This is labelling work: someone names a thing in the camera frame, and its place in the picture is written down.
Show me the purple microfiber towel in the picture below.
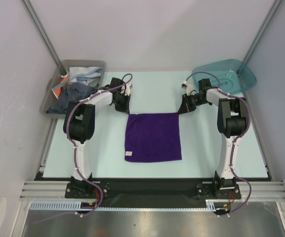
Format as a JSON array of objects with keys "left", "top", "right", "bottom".
[{"left": 124, "top": 113, "right": 182, "bottom": 163}]

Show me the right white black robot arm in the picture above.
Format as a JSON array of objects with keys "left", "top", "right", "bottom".
[{"left": 178, "top": 79, "right": 251, "bottom": 200}]

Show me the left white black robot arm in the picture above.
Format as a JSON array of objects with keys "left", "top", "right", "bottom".
[{"left": 63, "top": 74, "right": 133, "bottom": 198}]

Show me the light blue towel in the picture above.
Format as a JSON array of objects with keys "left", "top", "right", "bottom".
[{"left": 68, "top": 67, "right": 103, "bottom": 85}]

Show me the teal transparent plastic tray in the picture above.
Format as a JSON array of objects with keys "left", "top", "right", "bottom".
[{"left": 192, "top": 59, "right": 257, "bottom": 95}]

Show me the dark blue-grey towel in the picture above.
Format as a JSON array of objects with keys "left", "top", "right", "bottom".
[{"left": 46, "top": 82, "right": 99, "bottom": 115}]

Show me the grey plastic bin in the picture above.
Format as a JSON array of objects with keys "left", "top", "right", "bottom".
[{"left": 39, "top": 59, "right": 106, "bottom": 119}]

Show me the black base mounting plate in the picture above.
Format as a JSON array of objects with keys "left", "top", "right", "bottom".
[{"left": 65, "top": 178, "right": 241, "bottom": 200}]

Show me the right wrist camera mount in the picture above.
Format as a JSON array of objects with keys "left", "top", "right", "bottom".
[{"left": 181, "top": 80, "right": 193, "bottom": 96}]

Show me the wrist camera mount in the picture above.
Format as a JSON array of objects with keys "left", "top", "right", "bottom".
[
  {"left": 120, "top": 83, "right": 132, "bottom": 96},
  {"left": 181, "top": 80, "right": 193, "bottom": 96}
]

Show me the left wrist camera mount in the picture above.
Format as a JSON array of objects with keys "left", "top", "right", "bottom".
[{"left": 120, "top": 83, "right": 132, "bottom": 96}]

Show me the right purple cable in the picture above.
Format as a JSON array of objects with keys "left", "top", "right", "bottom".
[{"left": 185, "top": 71, "right": 253, "bottom": 218}]

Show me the purple cable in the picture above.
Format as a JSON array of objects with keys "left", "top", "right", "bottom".
[
  {"left": 185, "top": 71, "right": 253, "bottom": 218},
  {"left": 34, "top": 73, "right": 134, "bottom": 220}
]

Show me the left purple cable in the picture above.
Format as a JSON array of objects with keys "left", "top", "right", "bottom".
[{"left": 34, "top": 73, "right": 134, "bottom": 220}]

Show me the right aluminium corner post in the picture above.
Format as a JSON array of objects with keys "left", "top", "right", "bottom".
[{"left": 243, "top": 0, "right": 284, "bottom": 64}]

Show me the aluminium corner post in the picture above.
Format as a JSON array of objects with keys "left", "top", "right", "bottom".
[
  {"left": 243, "top": 0, "right": 284, "bottom": 64},
  {"left": 21, "top": 0, "right": 66, "bottom": 73}
]

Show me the left aluminium corner post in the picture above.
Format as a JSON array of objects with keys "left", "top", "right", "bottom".
[{"left": 21, "top": 0, "right": 66, "bottom": 73}]

